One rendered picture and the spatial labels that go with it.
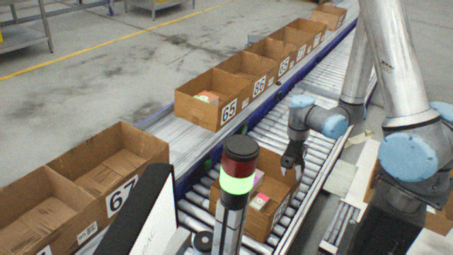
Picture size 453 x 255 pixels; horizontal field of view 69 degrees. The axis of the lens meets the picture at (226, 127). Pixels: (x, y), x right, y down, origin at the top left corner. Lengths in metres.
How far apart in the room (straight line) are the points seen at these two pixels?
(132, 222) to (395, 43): 0.80
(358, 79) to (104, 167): 1.13
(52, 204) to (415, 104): 1.32
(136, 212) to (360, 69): 0.94
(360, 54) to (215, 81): 1.15
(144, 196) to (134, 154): 1.13
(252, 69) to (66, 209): 1.58
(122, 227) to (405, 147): 0.76
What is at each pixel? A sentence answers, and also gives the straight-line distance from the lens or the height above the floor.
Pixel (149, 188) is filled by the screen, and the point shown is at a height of 1.55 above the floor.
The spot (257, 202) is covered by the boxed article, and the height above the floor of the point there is 0.80.
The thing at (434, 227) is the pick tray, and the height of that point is 0.78.
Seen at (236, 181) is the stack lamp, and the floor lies 1.61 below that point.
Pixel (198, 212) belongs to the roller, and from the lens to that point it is 1.56.
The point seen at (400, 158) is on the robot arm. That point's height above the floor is 1.40.
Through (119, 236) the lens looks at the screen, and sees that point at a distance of 0.49.
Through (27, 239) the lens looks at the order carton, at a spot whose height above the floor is 0.88.
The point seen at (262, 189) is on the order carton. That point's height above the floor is 0.76.
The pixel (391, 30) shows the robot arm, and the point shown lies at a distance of 1.02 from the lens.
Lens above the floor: 1.94
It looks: 35 degrees down
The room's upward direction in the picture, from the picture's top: 6 degrees clockwise
